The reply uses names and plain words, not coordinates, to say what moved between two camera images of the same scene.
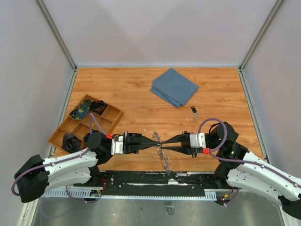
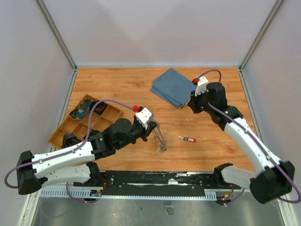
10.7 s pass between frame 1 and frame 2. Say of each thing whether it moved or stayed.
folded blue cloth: stayed
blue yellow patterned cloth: stayed
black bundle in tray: stayed
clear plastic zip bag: moved
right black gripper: moved
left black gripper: moved
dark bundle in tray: stayed
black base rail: stayed
